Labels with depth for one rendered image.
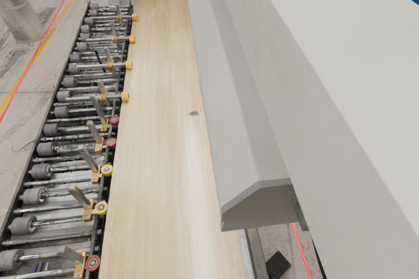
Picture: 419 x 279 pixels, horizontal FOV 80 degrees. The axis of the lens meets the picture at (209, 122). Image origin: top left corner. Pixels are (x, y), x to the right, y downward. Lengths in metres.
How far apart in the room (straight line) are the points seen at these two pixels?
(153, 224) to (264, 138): 1.57
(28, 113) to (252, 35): 3.96
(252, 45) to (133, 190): 1.71
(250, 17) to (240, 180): 0.10
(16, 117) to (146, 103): 2.20
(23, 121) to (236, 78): 3.84
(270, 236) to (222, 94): 2.51
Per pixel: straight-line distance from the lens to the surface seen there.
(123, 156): 1.98
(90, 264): 1.75
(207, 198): 1.75
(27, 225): 2.07
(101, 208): 1.83
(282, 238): 2.71
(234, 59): 0.23
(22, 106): 4.21
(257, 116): 0.18
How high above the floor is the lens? 2.51
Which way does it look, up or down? 50 degrees down
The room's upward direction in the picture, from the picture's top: 2 degrees clockwise
